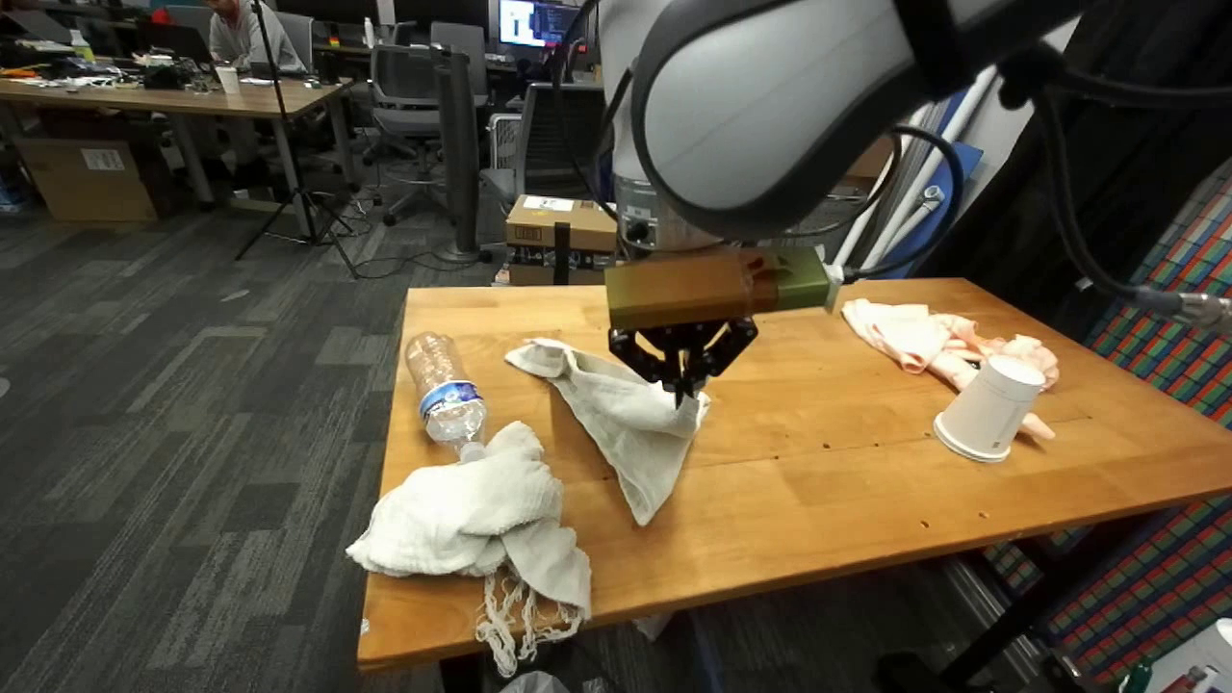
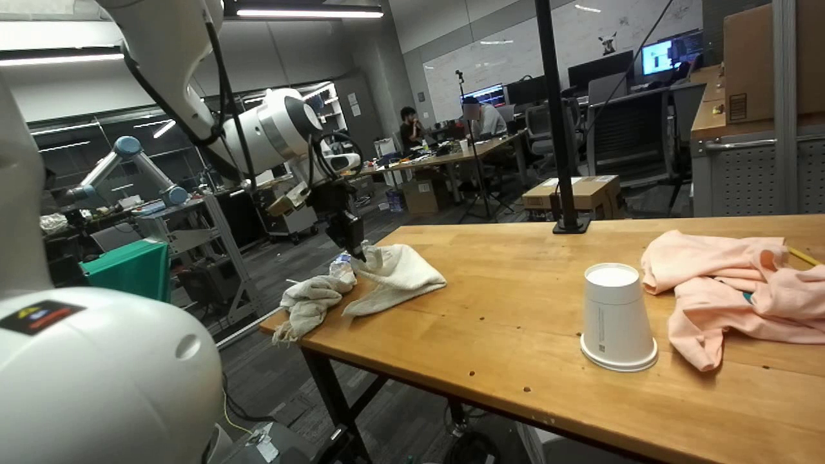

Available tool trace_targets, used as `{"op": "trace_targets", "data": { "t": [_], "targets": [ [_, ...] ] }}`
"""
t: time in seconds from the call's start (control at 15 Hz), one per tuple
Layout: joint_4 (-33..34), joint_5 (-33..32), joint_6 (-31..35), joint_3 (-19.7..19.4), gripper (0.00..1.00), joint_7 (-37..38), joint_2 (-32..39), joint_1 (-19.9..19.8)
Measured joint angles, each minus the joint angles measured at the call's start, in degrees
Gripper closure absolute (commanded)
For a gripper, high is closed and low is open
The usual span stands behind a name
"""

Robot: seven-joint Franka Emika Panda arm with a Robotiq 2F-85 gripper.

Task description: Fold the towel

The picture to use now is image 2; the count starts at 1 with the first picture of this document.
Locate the whiteboard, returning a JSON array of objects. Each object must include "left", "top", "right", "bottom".
[{"left": 422, "top": 0, "right": 704, "bottom": 124}]

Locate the grey crumpled cloth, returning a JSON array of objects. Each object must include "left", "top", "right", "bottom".
[{"left": 271, "top": 269, "right": 358, "bottom": 346}]

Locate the person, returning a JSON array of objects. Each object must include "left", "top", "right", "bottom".
[
  {"left": 460, "top": 96, "right": 509, "bottom": 140},
  {"left": 399, "top": 106, "right": 427, "bottom": 153}
]

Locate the flat cardboard box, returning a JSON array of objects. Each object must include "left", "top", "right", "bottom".
[{"left": 521, "top": 175, "right": 625, "bottom": 222}]

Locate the small cardboard box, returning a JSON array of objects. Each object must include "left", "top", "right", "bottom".
[{"left": 402, "top": 177, "right": 452, "bottom": 215}]

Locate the grey metal rack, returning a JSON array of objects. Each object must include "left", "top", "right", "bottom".
[{"left": 134, "top": 193, "right": 266, "bottom": 324}]

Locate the white paper cup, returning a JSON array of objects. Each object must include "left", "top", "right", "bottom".
[{"left": 580, "top": 262, "right": 659, "bottom": 373}]

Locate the white towel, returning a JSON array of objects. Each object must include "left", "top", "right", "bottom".
[{"left": 341, "top": 243, "right": 447, "bottom": 317}]

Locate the grey metal post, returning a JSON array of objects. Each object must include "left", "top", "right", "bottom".
[{"left": 772, "top": 0, "right": 801, "bottom": 215}]

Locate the long wooden table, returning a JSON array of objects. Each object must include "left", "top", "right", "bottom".
[{"left": 360, "top": 131, "right": 530, "bottom": 206}]

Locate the grey perforated cabinet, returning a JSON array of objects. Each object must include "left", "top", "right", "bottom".
[{"left": 689, "top": 64, "right": 825, "bottom": 218}]

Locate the black mesh office chair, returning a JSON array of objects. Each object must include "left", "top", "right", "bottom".
[{"left": 583, "top": 82, "right": 708, "bottom": 215}]

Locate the large cardboard box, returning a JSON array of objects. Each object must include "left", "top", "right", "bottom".
[{"left": 723, "top": 0, "right": 825, "bottom": 125}]

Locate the monitor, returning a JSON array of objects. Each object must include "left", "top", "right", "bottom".
[{"left": 460, "top": 83, "right": 507, "bottom": 108}]

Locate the teal bin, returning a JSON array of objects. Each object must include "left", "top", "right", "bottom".
[{"left": 79, "top": 239, "right": 172, "bottom": 304}]

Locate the black pole stand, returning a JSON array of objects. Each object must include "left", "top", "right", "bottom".
[{"left": 534, "top": 0, "right": 592, "bottom": 235}]

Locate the pink cloth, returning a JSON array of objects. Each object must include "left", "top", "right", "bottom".
[{"left": 640, "top": 229, "right": 825, "bottom": 373}]

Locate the ceiling light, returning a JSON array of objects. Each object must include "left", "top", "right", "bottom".
[
  {"left": 0, "top": 52, "right": 125, "bottom": 68},
  {"left": 234, "top": 6, "right": 385, "bottom": 20}
]

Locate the camera on tripod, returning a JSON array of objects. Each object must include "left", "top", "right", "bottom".
[{"left": 454, "top": 69, "right": 517, "bottom": 224}]

